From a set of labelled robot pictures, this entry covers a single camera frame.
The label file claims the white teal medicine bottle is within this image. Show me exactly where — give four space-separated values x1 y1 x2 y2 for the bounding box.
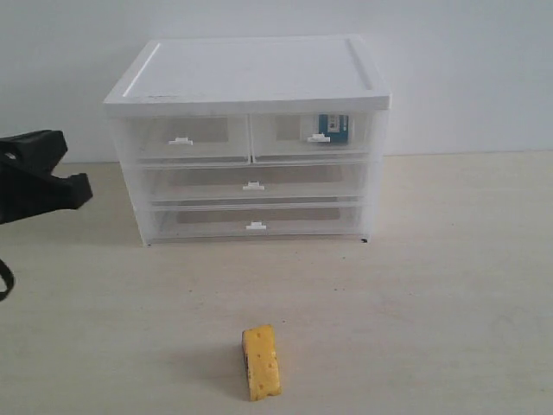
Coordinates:
300 114 351 145

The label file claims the white plastic drawer cabinet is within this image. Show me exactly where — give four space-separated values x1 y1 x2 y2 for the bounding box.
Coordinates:
103 35 391 246

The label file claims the clear middle wide drawer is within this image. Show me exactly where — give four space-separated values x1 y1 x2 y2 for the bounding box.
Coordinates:
142 163 368 202

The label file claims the yellow cheese wedge toy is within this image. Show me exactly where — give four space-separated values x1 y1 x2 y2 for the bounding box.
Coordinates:
242 324 282 401

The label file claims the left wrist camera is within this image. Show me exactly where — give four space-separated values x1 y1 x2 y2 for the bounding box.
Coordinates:
1 130 67 174

